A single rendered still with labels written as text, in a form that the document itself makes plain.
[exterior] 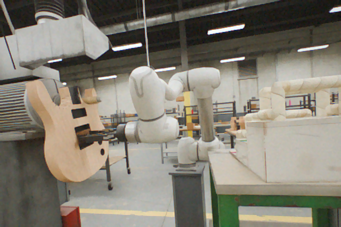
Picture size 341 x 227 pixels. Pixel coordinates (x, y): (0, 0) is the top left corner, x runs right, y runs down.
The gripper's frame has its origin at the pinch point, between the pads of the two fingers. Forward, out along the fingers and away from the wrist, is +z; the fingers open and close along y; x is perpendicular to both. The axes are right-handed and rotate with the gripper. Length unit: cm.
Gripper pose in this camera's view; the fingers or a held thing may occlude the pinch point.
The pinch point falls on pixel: (86, 136)
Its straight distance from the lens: 81.0
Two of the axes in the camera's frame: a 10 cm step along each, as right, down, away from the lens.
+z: -9.8, 0.8, 2.0
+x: -1.2, -9.7, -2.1
